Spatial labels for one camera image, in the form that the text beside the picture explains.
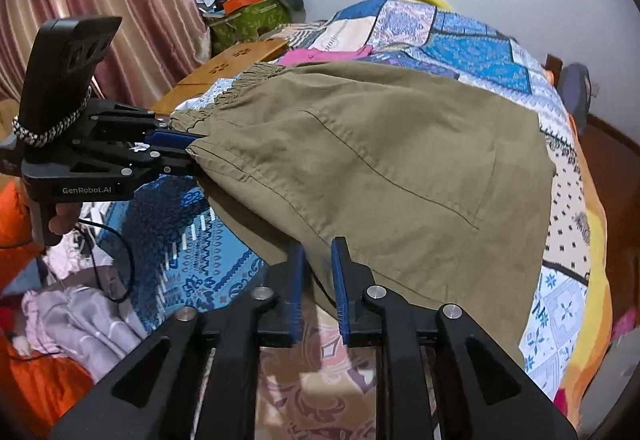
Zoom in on wooden headboard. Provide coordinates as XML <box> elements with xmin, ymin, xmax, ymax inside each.
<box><xmin>150</xmin><ymin>37</ymin><xmax>287</xmax><ymax>117</ymax></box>

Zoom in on pink cloth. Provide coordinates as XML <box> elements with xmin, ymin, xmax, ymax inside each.
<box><xmin>278</xmin><ymin>45</ymin><xmax>375</xmax><ymax>67</ymax></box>

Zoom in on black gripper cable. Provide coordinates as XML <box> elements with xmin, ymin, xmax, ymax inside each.
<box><xmin>74</xmin><ymin>214</ymin><xmax>137</xmax><ymax>305</ymax></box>

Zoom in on braided wrist cord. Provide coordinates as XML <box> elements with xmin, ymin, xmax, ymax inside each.
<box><xmin>12</xmin><ymin>87</ymin><xmax>94</xmax><ymax>149</ymax></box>

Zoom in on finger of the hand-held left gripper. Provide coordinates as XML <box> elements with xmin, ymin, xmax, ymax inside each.
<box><xmin>74</xmin><ymin>149</ymin><xmax>204</xmax><ymax>181</ymax></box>
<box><xmin>92</xmin><ymin>101</ymin><xmax>208</xmax><ymax>149</ymax></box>

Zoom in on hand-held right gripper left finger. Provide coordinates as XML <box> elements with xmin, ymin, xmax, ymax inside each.
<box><xmin>50</xmin><ymin>244</ymin><xmax>307</xmax><ymax>440</ymax></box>

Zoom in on khaki pants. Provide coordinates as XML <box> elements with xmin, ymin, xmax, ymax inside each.
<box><xmin>169</xmin><ymin>61</ymin><xmax>559</xmax><ymax>372</ymax></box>

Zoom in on green patterned bag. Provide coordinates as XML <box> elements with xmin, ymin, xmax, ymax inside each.
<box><xmin>208</xmin><ymin>0</ymin><xmax>293</xmax><ymax>57</ymax></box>

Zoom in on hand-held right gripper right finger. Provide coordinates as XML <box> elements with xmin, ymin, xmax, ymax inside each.
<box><xmin>330</xmin><ymin>235</ymin><xmax>579</xmax><ymax>440</ymax></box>

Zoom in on person's left hand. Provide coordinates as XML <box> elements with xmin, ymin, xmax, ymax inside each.
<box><xmin>49</xmin><ymin>202</ymin><xmax>84</xmax><ymax>237</ymax></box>

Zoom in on grey blue cushion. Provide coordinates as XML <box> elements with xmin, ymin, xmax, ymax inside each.
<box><xmin>556</xmin><ymin>62</ymin><xmax>593</xmax><ymax>133</ymax></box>

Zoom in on orange box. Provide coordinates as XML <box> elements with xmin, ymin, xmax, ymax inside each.
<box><xmin>222</xmin><ymin>0</ymin><xmax>264</xmax><ymax>15</ymax></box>

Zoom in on patchwork quilt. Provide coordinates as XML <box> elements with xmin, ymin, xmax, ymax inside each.
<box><xmin>102</xmin><ymin>0</ymin><xmax>613</xmax><ymax>421</ymax></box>

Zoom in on person's left forearm orange sleeve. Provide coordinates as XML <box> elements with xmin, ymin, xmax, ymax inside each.
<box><xmin>0</xmin><ymin>179</ymin><xmax>47</xmax><ymax>297</ymax></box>

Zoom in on lilac grey cloth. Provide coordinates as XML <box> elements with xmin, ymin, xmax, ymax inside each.
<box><xmin>19</xmin><ymin>284</ymin><xmax>151</xmax><ymax>383</ymax></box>

